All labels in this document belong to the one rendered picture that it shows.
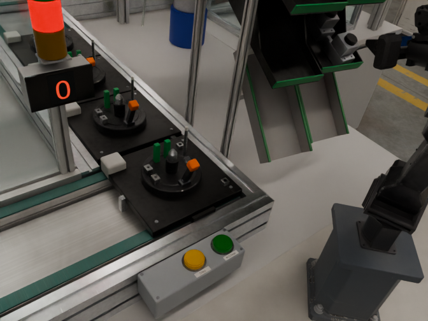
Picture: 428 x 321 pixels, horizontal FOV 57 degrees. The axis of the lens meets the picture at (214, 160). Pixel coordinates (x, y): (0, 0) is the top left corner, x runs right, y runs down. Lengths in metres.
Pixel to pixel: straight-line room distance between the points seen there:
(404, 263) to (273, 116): 0.46
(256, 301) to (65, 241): 0.42
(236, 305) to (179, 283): 0.16
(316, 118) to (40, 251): 0.75
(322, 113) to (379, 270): 0.52
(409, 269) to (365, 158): 0.62
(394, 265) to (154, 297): 0.42
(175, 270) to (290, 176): 0.52
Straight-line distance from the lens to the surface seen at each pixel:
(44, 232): 0.91
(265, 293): 0.89
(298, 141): 1.04
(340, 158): 1.29
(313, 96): 1.12
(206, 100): 1.41
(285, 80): 0.87
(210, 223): 0.85
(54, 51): 0.75
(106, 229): 0.89
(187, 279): 0.76
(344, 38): 1.00
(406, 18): 5.12
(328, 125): 1.13
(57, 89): 0.78
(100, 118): 1.05
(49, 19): 0.72
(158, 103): 1.20
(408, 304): 1.01
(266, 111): 1.00
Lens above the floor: 1.60
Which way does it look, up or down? 40 degrees down
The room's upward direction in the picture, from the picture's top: 9 degrees clockwise
